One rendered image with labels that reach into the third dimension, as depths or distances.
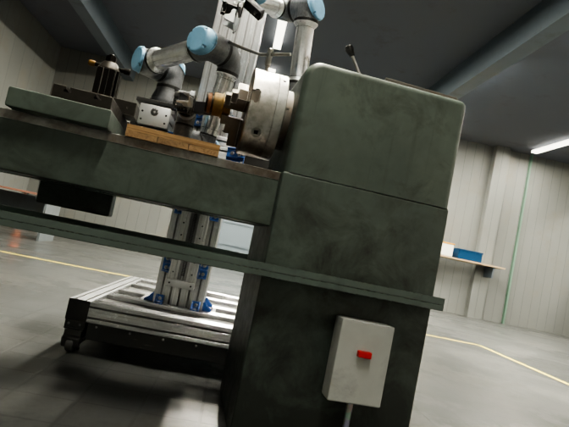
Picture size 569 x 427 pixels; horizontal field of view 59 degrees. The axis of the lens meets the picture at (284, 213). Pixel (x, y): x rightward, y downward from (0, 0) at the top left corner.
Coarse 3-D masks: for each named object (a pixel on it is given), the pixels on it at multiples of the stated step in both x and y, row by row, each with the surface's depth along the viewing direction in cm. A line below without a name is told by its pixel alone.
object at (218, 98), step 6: (210, 96) 181; (216, 96) 181; (222, 96) 182; (210, 102) 180; (216, 102) 180; (222, 102) 181; (204, 108) 181; (210, 108) 182; (216, 108) 181; (222, 108) 181; (228, 108) 182; (216, 114) 183; (228, 114) 184
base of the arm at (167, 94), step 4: (160, 84) 239; (164, 84) 238; (168, 84) 238; (156, 88) 241; (160, 88) 239; (164, 88) 238; (168, 88) 238; (172, 88) 239; (176, 88) 241; (156, 92) 240; (160, 92) 237; (164, 92) 237; (168, 92) 238; (172, 92) 239; (152, 96) 240; (156, 96) 239; (160, 96) 237; (164, 96) 237; (168, 96) 237; (172, 96) 238; (160, 100) 236; (164, 100) 236; (168, 100) 237; (172, 100) 239
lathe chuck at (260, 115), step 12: (264, 72) 179; (252, 84) 175; (264, 84) 174; (276, 84) 175; (264, 96) 172; (276, 96) 173; (252, 108) 171; (264, 108) 172; (252, 120) 172; (264, 120) 172; (240, 132) 183; (264, 132) 174; (240, 144) 178; (252, 144) 177; (264, 144) 177; (252, 156) 186
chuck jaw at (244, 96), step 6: (240, 90) 173; (252, 90) 172; (258, 90) 173; (228, 96) 179; (234, 96) 177; (240, 96) 172; (246, 96) 173; (252, 96) 172; (258, 96) 172; (228, 102) 179; (234, 102) 176; (240, 102) 174; (246, 102) 174; (234, 108) 181; (240, 108) 180
